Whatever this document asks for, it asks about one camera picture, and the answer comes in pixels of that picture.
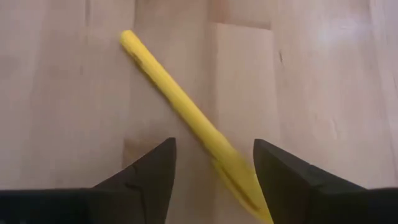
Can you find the yellow highlighter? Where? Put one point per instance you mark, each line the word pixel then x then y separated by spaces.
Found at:
pixel 186 109

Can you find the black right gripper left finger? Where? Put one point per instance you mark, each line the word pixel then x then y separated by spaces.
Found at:
pixel 140 186

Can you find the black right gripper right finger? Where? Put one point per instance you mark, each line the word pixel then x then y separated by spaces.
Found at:
pixel 295 193

